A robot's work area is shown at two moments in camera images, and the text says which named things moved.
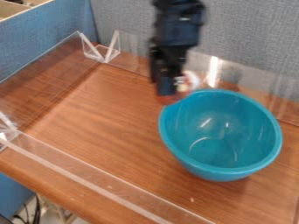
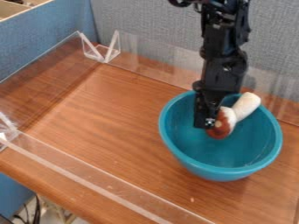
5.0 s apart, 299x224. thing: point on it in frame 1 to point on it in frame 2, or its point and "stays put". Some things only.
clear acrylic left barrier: x=33 y=88 stays put
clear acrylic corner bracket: x=98 y=52 stays put
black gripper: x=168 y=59 to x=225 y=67
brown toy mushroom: x=185 y=82 to x=230 y=115
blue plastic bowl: x=221 y=132 stays put
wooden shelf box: x=13 y=8 stays put
